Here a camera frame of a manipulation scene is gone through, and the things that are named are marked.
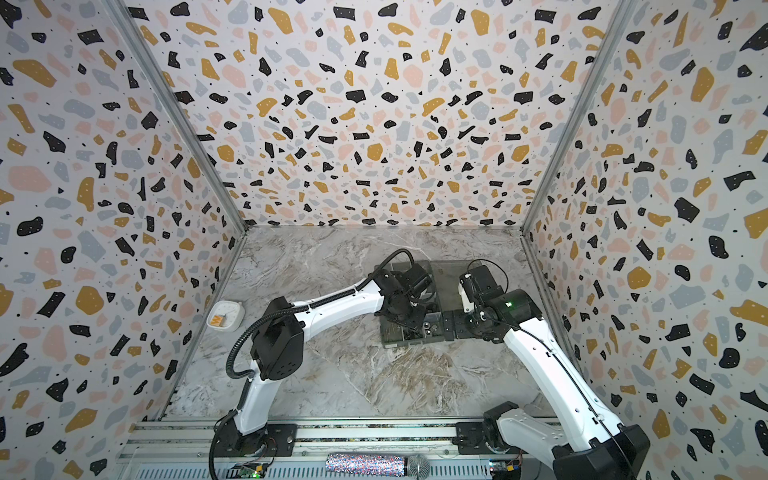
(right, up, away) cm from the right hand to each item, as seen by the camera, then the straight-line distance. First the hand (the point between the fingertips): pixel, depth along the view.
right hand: (458, 321), depth 75 cm
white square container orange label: (-69, -2, +18) cm, 71 cm away
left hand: (-9, -2, +10) cm, 14 cm away
